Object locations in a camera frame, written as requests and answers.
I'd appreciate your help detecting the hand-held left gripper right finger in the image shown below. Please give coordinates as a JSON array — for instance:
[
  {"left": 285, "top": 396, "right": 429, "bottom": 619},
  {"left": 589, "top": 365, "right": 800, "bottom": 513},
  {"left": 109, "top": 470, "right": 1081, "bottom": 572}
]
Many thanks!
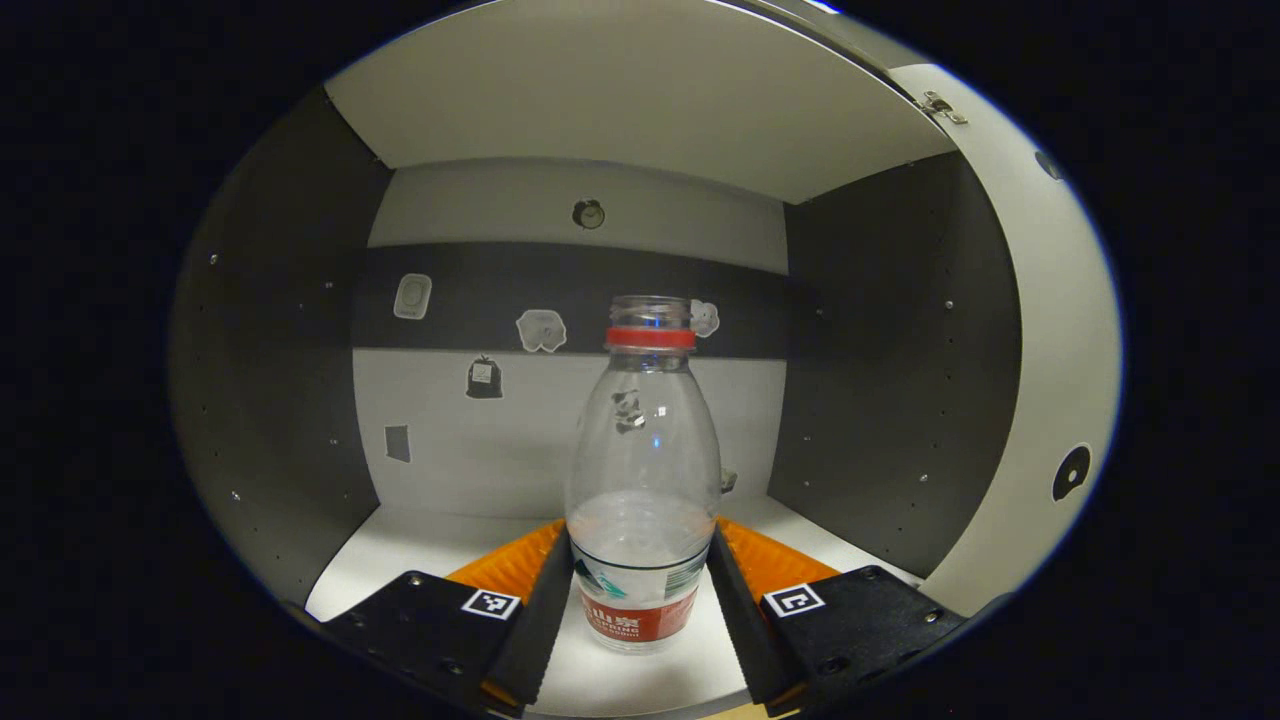
[{"left": 706, "top": 516, "right": 969, "bottom": 713}]

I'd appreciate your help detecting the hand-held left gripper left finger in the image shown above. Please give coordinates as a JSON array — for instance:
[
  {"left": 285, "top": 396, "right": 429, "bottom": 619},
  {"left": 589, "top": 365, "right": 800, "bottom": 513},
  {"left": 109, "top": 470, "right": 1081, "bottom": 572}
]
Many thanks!
[{"left": 320, "top": 518, "right": 573, "bottom": 713}]

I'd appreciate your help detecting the clear plastic bottle red label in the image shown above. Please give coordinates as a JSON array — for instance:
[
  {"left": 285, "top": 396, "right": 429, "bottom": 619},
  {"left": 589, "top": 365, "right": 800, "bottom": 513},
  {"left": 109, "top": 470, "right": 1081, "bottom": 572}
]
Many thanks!
[{"left": 565, "top": 295, "right": 723, "bottom": 656}]

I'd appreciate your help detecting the white cabinet shelf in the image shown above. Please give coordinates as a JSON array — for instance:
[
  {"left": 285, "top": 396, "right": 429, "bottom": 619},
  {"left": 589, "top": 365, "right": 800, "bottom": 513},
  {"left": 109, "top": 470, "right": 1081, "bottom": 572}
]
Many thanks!
[
  {"left": 325, "top": 0, "right": 956, "bottom": 206},
  {"left": 305, "top": 495, "right": 921, "bottom": 719}
]

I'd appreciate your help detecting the white and grey cabinet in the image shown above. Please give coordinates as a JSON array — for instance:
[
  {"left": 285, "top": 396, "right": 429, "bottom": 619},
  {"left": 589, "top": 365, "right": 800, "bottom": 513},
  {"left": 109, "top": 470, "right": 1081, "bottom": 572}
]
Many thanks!
[{"left": 168, "top": 0, "right": 1026, "bottom": 717}]

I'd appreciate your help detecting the white cabinet door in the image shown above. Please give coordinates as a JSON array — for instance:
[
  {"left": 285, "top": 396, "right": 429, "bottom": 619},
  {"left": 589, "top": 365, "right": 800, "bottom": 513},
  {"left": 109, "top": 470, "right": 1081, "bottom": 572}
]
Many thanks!
[{"left": 890, "top": 62, "right": 1123, "bottom": 616}]

